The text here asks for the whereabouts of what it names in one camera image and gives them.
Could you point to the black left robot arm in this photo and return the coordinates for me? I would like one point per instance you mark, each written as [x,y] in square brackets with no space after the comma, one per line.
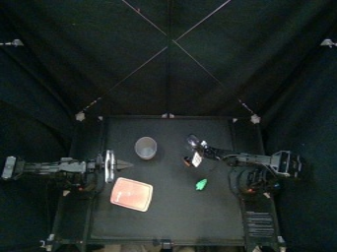
[53,167]

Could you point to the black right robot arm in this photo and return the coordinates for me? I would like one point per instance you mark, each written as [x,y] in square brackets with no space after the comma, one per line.
[259,162]

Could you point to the white and orange toy pie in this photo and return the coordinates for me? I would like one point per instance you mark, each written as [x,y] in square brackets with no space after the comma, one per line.
[196,159]

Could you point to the grey bowl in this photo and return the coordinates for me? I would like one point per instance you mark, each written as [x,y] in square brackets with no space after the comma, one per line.
[147,148]

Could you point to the pink cutting board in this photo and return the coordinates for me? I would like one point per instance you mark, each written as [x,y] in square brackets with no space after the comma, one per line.
[132,194]

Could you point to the green toy vegetable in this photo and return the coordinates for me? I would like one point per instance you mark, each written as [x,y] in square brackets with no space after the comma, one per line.
[201,184]

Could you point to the white text label sticker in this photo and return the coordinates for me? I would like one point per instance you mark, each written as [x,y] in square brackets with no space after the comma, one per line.
[259,223]

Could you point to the silver frame centre bracket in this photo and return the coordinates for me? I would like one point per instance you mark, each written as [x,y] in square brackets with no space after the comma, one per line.
[168,115]

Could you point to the silver frame corner bracket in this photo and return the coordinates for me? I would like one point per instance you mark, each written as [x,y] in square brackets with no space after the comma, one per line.
[14,43]
[255,118]
[80,116]
[327,42]

